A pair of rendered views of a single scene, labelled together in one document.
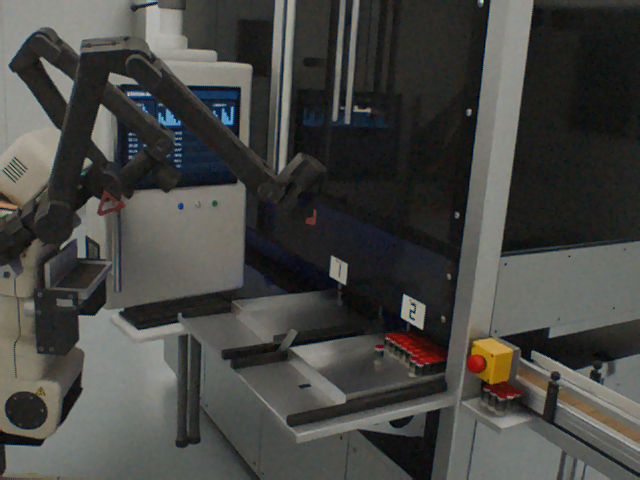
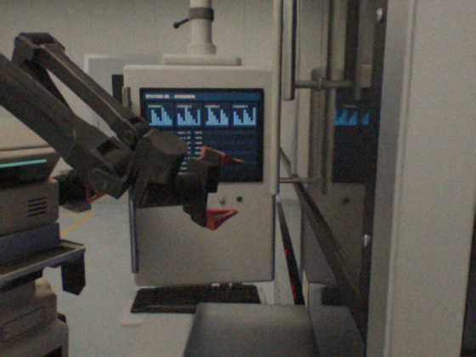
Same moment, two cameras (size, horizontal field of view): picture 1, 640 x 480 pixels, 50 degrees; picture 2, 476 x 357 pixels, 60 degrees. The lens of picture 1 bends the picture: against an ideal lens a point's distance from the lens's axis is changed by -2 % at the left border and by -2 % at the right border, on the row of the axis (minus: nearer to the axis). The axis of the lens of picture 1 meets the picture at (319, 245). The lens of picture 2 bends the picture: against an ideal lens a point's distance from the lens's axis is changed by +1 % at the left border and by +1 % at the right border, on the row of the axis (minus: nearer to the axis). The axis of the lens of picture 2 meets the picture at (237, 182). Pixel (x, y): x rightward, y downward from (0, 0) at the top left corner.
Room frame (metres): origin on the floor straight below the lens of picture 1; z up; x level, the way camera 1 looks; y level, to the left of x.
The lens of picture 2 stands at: (1.08, -0.41, 1.42)
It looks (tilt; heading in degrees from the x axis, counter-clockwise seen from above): 10 degrees down; 34
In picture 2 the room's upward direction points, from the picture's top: straight up
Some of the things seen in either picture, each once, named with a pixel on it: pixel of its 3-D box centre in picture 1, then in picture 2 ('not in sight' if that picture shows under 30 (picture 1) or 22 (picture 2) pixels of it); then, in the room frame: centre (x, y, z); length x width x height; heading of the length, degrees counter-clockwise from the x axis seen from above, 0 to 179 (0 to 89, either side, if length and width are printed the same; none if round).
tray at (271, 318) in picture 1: (307, 315); (264, 337); (1.82, 0.02, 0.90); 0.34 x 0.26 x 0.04; 121
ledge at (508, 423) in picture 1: (503, 411); not in sight; (1.39, -0.43, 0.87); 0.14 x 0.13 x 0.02; 121
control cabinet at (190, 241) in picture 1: (167, 175); (202, 172); (2.20, 0.49, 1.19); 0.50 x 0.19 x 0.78; 128
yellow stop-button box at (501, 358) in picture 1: (493, 360); not in sight; (1.38, -0.39, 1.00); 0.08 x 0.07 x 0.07; 121
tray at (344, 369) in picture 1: (377, 364); not in sight; (1.53, -0.16, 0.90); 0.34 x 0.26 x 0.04; 121
